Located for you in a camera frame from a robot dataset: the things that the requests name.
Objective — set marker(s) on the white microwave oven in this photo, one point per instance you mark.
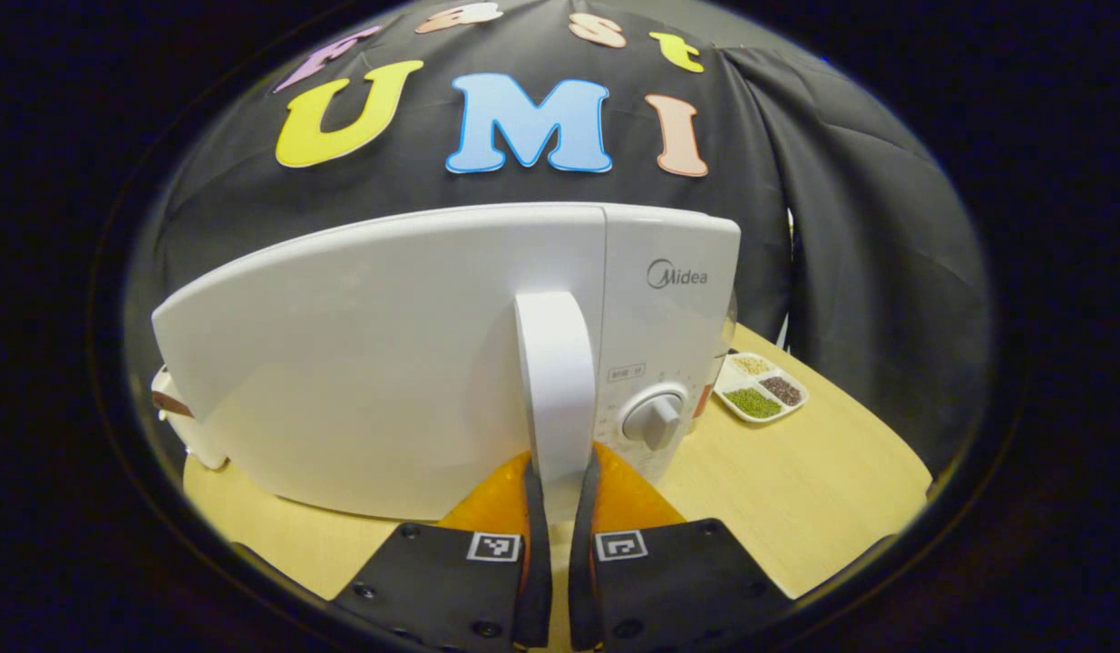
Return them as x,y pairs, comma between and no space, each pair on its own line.
387,363

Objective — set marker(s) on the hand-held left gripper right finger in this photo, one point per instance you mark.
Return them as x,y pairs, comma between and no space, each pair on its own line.
585,562

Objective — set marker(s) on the dark red bean pile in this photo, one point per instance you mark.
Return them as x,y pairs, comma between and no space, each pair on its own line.
782,391

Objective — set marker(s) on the black backdrop cloth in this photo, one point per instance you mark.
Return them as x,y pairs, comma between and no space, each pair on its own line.
841,227

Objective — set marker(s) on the green bean pile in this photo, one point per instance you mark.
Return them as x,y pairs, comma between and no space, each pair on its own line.
753,403

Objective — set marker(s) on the white toaster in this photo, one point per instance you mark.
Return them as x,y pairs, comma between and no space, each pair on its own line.
197,446

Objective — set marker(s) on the beige grain pile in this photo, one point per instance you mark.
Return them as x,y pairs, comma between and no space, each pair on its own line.
753,365

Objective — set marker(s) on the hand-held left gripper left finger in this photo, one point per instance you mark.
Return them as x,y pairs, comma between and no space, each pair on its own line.
534,562

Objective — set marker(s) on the white divided tray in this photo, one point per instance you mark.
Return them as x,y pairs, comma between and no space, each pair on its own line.
732,379

